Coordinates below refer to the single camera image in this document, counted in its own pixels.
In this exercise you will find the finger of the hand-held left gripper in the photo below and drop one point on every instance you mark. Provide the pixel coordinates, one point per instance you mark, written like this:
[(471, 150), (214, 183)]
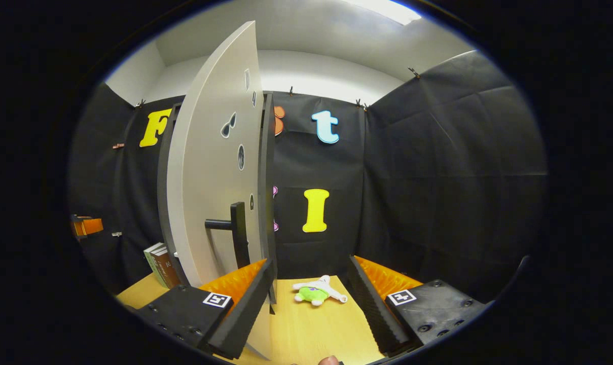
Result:
[(89, 226)]

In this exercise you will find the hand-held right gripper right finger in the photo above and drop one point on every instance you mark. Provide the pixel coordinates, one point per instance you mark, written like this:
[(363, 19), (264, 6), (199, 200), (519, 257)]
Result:
[(369, 304)]

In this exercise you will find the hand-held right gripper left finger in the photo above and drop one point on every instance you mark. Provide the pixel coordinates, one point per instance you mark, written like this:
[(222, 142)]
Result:
[(245, 304)]

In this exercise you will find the beige cabinet door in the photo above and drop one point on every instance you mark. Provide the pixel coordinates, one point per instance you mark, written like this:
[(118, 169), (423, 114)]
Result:
[(210, 152)]

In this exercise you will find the green white plush toy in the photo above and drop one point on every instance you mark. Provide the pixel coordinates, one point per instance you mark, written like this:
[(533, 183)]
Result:
[(316, 293)]

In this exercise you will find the black backdrop cloth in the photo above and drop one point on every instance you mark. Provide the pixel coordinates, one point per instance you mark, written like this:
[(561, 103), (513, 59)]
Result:
[(438, 177)]

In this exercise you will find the ceiling light panel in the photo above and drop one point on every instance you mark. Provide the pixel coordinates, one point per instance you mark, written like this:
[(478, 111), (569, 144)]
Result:
[(387, 10)]

